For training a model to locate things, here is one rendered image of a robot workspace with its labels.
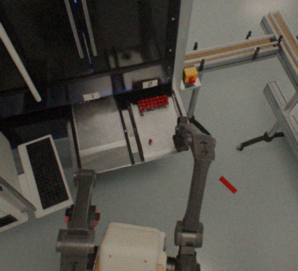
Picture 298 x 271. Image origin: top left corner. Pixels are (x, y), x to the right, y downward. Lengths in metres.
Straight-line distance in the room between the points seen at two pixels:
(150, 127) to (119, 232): 0.82
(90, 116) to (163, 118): 0.43
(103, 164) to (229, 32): 2.21
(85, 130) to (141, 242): 0.91
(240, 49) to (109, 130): 0.96
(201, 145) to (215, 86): 2.00
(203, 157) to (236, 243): 1.58
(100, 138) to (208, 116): 1.34
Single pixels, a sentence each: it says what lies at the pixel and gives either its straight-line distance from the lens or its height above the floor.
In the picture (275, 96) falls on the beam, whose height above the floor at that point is 0.55.
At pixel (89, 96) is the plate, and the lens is 1.98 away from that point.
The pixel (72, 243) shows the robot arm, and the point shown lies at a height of 1.62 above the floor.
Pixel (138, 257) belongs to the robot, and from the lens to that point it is 1.32.
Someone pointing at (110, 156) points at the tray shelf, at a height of 0.88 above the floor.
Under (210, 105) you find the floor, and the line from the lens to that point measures 3.16.
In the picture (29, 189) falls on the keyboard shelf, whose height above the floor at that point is 0.80.
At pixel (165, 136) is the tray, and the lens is 2.00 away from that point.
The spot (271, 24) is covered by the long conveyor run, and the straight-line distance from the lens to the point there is 2.54.
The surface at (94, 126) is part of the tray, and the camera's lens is 2.05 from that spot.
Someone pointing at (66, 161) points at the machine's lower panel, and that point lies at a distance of 2.71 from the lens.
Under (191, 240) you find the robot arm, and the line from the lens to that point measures 1.45.
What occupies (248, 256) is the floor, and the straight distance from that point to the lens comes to 2.80.
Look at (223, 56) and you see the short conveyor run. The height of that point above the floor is 0.93.
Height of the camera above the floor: 2.69
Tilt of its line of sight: 62 degrees down
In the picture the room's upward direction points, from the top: 1 degrees clockwise
